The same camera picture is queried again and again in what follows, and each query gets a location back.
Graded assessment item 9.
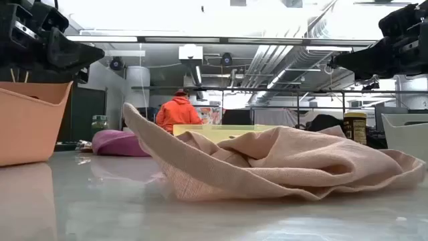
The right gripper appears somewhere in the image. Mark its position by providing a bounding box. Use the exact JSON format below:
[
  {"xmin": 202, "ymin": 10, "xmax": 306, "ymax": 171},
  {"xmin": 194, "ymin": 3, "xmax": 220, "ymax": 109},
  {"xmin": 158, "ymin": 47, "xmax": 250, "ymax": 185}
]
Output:
[{"xmin": 330, "ymin": 0, "xmax": 428, "ymax": 82}]

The black cloth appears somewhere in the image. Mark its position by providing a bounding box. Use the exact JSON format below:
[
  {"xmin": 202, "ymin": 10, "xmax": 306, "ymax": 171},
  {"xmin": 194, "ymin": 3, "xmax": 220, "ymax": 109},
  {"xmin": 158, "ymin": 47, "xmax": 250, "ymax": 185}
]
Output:
[{"xmin": 296, "ymin": 114, "xmax": 389, "ymax": 150}]

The black metal rack frame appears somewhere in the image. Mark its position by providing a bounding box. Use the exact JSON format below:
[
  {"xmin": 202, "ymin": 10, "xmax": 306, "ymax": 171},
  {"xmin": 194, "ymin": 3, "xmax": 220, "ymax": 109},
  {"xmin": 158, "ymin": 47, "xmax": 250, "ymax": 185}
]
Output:
[{"xmin": 131, "ymin": 86, "xmax": 428, "ymax": 128}]

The green-lid spice jar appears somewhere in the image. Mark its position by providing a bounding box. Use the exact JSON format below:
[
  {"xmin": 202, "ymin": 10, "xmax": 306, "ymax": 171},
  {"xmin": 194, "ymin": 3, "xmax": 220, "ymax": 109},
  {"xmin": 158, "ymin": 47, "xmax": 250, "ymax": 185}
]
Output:
[{"xmin": 91, "ymin": 114, "xmax": 110, "ymax": 135}]

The yellow cable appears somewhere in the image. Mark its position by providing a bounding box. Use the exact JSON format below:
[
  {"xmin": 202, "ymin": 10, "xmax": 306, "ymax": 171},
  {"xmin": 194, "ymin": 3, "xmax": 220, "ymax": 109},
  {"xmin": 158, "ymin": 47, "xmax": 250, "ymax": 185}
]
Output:
[{"xmin": 9, "ymin": 68, "xmax": 29, "ymax": 83}]

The white ceiling box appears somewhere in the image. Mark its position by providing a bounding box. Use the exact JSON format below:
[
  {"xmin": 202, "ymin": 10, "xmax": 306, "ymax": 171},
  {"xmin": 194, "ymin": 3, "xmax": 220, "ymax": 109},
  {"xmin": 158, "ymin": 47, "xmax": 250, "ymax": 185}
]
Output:
[{"xmin": 178, "ymin": 44, "xmax": 204, "ymax": 62}]

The black aluminium table frame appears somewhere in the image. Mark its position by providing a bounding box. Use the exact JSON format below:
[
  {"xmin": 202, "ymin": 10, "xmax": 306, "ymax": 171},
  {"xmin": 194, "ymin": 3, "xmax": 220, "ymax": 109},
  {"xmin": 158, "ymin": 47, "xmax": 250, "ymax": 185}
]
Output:
[{"xmin": 54, "ymin": 142, "xmax": 80, "ymax": 152}]

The beige cloth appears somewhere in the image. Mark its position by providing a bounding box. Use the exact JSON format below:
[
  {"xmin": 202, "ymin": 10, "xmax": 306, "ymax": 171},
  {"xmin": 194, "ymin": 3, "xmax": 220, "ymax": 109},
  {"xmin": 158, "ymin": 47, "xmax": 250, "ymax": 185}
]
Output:
[{"xmin": 122, "ymin": 102, "xmax": 427, "ymax": 202}]

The floral poster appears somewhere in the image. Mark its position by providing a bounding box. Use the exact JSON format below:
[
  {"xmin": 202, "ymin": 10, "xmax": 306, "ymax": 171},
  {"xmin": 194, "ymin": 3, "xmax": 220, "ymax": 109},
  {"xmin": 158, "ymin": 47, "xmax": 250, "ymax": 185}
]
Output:
[{"xmin": 197, "ymin": 106, "xmax": 222, "ymax": 125}]

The grey plastic bin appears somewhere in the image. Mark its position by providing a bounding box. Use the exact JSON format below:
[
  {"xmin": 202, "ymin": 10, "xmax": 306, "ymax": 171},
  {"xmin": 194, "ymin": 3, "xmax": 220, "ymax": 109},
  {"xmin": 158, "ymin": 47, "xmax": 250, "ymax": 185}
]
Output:
[{"xmin": 381, "ymin": 113, "xmax": 428, "ymax": 162}]

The white cylinder column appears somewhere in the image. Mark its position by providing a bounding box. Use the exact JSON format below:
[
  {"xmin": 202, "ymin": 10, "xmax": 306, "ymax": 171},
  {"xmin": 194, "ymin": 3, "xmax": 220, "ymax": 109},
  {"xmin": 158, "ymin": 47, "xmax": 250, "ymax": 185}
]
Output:
[{"xmin": 126, "ymin": 66, "xmax": 151, "ymax": 108}]

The black monitor screen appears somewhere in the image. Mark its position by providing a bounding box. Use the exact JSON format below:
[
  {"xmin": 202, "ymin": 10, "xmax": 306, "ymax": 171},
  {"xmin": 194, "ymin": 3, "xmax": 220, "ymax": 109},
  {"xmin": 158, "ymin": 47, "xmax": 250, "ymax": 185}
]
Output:
[{"xmin": 221, "ymin": 109, "xmax": 253, "ymax": 126}]

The shiny brown spice packet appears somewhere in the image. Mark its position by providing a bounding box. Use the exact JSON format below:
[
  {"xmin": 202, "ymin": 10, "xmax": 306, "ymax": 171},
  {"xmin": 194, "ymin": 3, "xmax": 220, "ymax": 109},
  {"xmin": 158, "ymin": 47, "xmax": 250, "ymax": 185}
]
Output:
[{"xmin": 76, "ymin": 139, "xmax": 93, "ymax": 153}]

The orange plastic bin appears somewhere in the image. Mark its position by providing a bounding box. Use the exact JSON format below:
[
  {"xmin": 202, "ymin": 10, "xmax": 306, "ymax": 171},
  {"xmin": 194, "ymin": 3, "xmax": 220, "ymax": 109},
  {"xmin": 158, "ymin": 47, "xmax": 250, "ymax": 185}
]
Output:
[{"xmin": 0, "ymin": 81, "xmax": 74, "ymax": 167}]

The person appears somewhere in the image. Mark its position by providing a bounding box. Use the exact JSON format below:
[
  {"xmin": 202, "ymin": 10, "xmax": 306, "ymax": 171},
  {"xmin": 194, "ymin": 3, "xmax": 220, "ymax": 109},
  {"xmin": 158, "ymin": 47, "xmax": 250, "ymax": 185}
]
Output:
[{"xmin": 155, "ymin": 88, "xmax": 204, "ymax": 135}]

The pink cloth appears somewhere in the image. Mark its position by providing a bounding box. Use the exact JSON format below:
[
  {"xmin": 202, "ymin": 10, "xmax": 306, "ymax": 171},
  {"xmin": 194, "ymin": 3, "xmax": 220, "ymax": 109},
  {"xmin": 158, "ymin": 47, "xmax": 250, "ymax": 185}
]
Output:
[{"xmin": 92, "ymin": 129, "xmax": 151, "ymax": 157}]

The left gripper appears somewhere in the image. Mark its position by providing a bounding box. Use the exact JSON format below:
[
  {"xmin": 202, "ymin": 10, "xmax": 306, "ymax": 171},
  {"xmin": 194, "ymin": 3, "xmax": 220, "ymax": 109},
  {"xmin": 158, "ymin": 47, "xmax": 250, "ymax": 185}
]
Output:
[{"xmin": 0, "ymin": 0, "xmax": 106, "ymax": 84}]

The yellow-lid spice jar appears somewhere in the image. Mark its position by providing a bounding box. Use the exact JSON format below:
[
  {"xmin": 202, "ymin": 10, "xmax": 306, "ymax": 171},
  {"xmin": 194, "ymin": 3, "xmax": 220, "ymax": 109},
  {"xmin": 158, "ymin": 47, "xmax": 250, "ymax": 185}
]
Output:
[{"xmin": 343, "ymin": 112, "xmax": 368, "ymax": 146}]

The black ceiling camera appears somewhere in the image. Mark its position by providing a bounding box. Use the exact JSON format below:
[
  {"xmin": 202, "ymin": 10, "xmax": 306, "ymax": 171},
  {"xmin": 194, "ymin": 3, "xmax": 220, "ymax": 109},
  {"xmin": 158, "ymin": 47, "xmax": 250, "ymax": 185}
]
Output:
[
  {"xmin": 109, "ymin": 56, "xmax": 125, "ymax": 72},
  {"xmin": 220, "ymin": 52, "xmax": 234, "ymax": 67}
]

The yellow translucent tray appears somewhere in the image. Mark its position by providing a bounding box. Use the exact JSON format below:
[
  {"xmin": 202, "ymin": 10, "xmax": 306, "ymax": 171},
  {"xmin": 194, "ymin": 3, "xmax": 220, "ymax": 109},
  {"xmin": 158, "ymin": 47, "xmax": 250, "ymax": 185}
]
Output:
[{"xmin": 173, "ymin": 124, "xmax": 279, "ymax": 144}]

